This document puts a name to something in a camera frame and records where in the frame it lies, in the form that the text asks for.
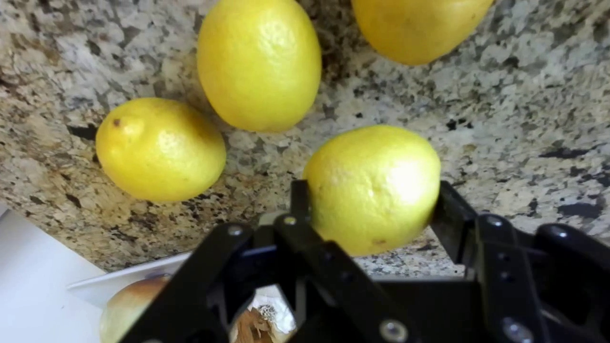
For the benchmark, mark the yellow lemon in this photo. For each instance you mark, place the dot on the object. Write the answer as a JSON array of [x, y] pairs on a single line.
[[258, 63], [372, 191], [420, 29], [159, 149]]

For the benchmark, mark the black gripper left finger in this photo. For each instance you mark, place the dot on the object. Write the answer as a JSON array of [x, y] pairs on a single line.
[[203, 286]]

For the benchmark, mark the white mushroom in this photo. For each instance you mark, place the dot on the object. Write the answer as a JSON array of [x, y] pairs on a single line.
[[260, 317]]

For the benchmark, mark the white rectangular plate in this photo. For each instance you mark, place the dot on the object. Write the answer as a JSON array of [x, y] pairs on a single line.
[[115, 286]]

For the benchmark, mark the yellow onion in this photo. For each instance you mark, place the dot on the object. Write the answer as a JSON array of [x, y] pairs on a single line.
[[130, 307]]

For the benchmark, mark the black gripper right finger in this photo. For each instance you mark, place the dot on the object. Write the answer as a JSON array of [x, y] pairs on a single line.
[[502, 279]]

